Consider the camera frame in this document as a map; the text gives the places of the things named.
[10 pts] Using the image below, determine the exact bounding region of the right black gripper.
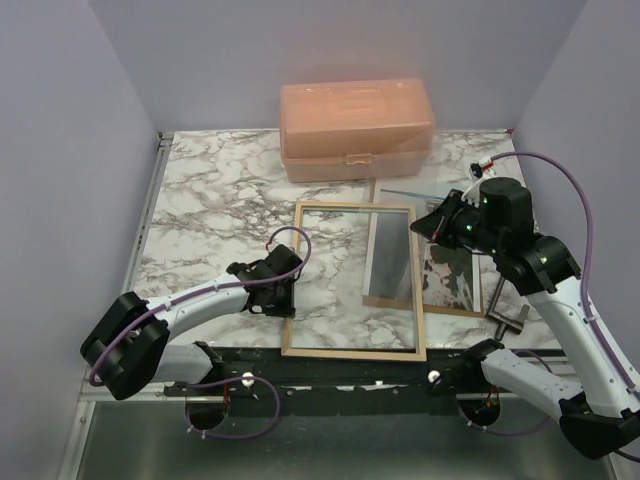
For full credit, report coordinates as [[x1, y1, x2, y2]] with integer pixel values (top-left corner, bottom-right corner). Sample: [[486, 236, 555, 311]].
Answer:
[[411, 188, 504, 256]]

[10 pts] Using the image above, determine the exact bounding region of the light wooden picture frame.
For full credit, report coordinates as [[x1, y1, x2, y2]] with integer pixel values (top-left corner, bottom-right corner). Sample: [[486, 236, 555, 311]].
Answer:
[[281, 201, 426, 361]]

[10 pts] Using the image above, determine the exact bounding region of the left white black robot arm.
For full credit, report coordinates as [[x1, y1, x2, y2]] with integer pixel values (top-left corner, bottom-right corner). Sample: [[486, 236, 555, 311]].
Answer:
[[80, 245, 305, 400]]

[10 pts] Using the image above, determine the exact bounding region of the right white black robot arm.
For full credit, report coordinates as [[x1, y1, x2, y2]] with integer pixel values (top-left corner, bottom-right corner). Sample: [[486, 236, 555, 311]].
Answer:
[[410, 177, 639, 459]]

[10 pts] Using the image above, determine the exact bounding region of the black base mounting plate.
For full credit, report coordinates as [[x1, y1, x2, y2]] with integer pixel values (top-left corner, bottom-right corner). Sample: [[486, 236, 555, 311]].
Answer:
[[161, 345, 501, 425]]

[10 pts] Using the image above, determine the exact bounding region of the orange translucent plastic box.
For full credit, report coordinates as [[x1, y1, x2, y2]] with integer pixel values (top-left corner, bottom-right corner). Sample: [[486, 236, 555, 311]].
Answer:
[[280, 78, 436, 183]]

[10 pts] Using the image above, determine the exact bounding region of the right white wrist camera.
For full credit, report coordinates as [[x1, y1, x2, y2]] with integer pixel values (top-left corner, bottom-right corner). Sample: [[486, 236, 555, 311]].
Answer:
[[462, 157, 497, 206]]

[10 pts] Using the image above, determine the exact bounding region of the brown frame backing board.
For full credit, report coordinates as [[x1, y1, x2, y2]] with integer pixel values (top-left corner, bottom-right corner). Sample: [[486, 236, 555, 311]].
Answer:
[[360, 177, 486, 319]]

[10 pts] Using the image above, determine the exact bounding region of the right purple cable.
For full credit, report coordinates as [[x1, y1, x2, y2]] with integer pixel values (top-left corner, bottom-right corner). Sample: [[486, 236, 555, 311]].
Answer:
[[457, 151, 640, 464]]

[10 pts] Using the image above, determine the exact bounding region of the purple cable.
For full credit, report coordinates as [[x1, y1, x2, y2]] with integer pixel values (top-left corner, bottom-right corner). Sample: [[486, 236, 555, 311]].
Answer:
[[457, 151, 640, 464], [88, 227, 314, 441]]

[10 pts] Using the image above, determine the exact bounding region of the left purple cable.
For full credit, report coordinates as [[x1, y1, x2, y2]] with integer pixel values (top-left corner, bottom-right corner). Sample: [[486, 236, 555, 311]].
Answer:
[[88, 227, 314, 441]]

